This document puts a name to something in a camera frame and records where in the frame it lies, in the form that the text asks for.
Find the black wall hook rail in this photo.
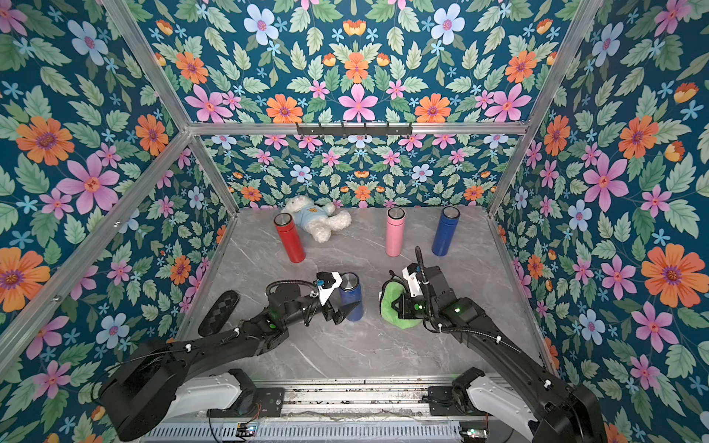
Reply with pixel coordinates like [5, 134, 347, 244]
[295, 123, 414, 137]

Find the white teddy bear plush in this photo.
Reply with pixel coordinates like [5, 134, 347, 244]
[282, 196, 352, 244]

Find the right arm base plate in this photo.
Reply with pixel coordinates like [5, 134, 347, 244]
[422, 386, 470, 416]

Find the black checkered oval pad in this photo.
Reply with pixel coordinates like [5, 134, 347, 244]
[198, 290, 240, 338]

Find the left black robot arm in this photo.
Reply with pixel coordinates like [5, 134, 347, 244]
[99, 271, 360, 441]

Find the green microfiber cloth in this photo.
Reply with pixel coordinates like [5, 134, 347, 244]
[379, 279, 423, 330]

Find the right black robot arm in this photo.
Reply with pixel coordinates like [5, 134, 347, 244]
[380, 251, 607, 442]

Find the pink thermos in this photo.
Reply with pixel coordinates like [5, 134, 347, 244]
[386, 207, 405, 258]

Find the red thermos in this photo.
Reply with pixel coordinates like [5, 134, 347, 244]
[273, 212, 306, 263]

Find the dark blue thermos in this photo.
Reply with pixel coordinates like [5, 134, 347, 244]
[339, 272, 364, 322]

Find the blue thermos right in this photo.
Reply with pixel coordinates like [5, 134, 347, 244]
[431, 206, 461, 257]

